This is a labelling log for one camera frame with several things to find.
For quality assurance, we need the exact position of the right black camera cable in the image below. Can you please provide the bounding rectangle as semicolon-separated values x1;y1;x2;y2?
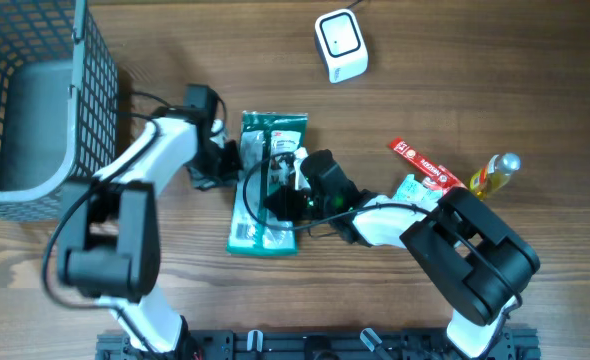
242;152;524;316

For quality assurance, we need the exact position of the teal pack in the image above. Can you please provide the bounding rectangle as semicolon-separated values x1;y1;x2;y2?
392;174;444;202

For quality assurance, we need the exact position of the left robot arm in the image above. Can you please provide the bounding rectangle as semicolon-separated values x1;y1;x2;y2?
41;85;242;359

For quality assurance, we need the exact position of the black camera cable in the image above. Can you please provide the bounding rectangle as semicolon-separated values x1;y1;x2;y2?
40;89;176;351
242;152;524;316

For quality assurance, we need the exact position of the grey plastic mesh basket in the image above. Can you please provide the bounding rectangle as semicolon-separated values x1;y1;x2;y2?
0;0;119;222

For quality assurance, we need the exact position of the yellow oil bottle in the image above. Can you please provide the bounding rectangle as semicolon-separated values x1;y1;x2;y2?
469;153;521;200

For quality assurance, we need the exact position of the green 3M package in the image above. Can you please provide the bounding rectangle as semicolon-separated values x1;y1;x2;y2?
227;111;308;257

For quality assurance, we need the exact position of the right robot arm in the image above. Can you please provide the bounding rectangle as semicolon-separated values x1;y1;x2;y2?
259;150;541;359

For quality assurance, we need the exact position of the left black camera cable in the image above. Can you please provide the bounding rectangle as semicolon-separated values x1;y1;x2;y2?
40;89;176;351

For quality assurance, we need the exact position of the red stick sachet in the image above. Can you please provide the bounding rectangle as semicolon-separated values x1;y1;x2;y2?
388;137;465;194

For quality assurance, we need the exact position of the white barcode scanner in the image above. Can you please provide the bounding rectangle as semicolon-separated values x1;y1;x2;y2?
314;8;369;84

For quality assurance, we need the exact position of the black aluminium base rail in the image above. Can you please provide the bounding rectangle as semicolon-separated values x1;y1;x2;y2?
95;327;542;360

